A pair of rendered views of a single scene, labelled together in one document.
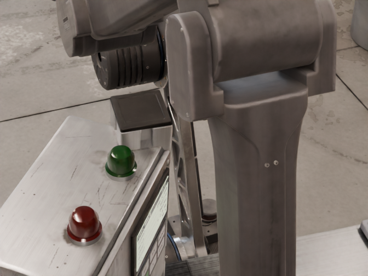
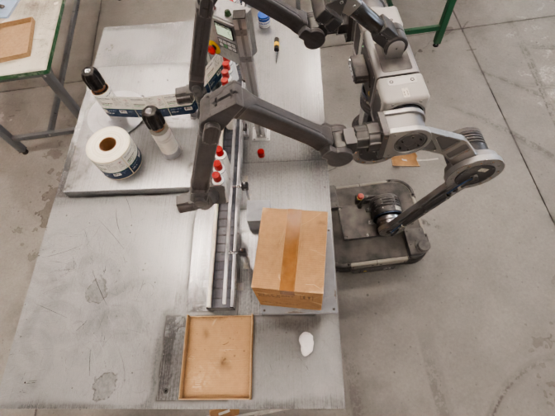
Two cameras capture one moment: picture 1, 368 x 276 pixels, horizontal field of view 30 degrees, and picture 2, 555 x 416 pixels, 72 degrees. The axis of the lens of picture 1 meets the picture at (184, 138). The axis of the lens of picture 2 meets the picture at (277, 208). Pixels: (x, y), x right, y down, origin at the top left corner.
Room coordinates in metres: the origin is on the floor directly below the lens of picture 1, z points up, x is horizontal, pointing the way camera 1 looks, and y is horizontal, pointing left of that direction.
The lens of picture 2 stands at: (1.01, -1.01, 2.36)
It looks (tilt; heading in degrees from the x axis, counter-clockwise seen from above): 63 degrees down; 118
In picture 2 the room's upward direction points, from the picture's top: 10 degrees counter-clockwise
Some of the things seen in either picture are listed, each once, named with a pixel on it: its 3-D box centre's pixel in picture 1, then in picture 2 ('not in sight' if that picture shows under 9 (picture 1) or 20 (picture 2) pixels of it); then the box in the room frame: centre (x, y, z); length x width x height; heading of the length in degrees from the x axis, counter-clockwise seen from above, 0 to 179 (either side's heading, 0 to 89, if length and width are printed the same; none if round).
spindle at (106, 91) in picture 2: not in sight; (102, 93); (-0.30, -0.08, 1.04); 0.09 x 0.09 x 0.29
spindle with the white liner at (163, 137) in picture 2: not in sight; (161, 132); (0.08, -0.21, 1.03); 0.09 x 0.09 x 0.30
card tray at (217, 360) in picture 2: not in sight; (217, 355); (0.64, -0.99, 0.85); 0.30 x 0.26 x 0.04; 109
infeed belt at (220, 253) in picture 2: not in sight; (230, 139); (0.32, -0.05, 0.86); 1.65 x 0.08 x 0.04; 109
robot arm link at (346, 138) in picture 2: not in sight; (341, 146); (0.91, -0.35, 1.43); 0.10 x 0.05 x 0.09; 25
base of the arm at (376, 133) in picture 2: not in sight; (368, 136); (0.98, -0.31, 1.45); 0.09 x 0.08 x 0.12; 115
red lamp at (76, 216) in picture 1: (84, 222); not in sight; (0.33, 0.07, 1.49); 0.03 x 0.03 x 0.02
